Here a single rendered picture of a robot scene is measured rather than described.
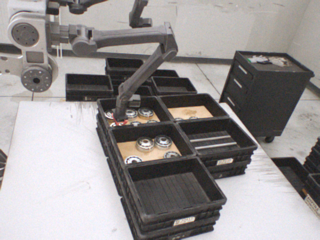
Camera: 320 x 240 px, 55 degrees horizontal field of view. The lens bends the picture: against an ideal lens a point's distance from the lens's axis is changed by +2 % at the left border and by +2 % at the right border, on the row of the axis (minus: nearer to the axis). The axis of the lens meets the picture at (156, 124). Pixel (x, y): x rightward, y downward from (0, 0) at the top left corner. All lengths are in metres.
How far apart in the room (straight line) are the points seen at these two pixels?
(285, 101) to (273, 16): 2.39
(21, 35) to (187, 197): 0.99
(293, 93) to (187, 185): 1.98
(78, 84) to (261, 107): 1.79
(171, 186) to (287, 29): 4.51
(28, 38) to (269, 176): 1.51
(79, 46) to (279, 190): 1.36
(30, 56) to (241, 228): 1.33
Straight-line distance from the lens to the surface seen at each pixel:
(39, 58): 1.61
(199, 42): 4.99
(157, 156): 1.65
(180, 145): 1.69
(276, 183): 1.99
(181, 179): 1.56
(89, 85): 2.93
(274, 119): 3.37
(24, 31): 1.27
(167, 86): 3.09
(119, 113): 1.67
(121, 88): 1.58
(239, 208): 1.73
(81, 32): 1.30
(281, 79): 3.09
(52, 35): 1.27
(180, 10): 4.70
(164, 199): 1.45
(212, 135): 1.93
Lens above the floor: 1.91
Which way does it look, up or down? 35 degrees down
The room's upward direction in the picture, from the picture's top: 11 degrees clockwise
